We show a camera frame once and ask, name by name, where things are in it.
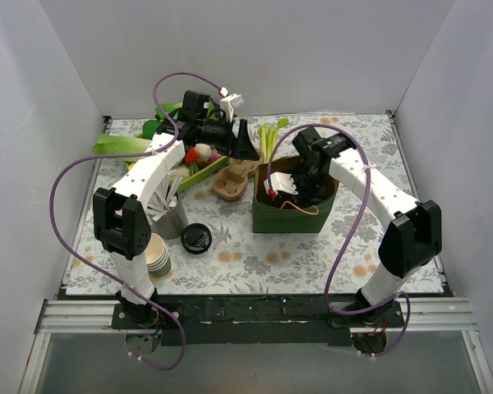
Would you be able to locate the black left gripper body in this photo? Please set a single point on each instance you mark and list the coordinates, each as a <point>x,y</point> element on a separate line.
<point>234,137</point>

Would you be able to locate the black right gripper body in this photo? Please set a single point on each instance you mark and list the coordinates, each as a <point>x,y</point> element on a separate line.
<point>306,180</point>

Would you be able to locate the brown cardboard cup carrier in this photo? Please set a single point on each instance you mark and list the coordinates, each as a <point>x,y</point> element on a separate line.
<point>230,183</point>

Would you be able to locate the green paper bag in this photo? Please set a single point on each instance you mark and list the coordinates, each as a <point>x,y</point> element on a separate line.
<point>268,216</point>

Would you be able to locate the stack of green paper cups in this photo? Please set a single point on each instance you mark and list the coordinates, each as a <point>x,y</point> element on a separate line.
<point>157,257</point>

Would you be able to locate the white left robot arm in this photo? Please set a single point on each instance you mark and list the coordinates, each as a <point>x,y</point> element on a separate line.
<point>120,221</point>

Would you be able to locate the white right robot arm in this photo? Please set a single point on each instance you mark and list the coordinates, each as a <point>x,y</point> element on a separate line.
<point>413,229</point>

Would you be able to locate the purple onion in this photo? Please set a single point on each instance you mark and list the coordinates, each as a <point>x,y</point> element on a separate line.
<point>215,155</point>

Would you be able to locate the celery stalk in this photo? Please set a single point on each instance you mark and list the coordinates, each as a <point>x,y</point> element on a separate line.
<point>269,136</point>

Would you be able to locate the red carrot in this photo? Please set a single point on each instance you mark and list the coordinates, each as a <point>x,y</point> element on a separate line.
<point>190,160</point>

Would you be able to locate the green vegetable tray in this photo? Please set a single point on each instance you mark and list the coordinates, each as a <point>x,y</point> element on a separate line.
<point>190,179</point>

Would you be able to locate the green bok choy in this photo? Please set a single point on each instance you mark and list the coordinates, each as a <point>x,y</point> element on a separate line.
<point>149,128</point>

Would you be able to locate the grey straw holder cup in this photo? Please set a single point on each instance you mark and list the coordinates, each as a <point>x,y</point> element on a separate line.
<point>171,225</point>

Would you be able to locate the floral table mat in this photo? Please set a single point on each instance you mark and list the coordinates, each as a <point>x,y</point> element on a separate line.
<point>240,261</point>

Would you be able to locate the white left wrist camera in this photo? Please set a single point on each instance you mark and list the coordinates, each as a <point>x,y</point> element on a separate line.
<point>230,103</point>

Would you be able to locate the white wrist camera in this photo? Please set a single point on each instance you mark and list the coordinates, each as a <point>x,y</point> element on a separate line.
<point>280,182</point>
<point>230,103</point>

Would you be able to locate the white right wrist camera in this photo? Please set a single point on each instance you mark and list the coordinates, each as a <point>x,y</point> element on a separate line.
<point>280,182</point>

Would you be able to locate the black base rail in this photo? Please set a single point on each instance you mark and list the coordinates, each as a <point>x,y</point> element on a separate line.
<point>266,319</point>

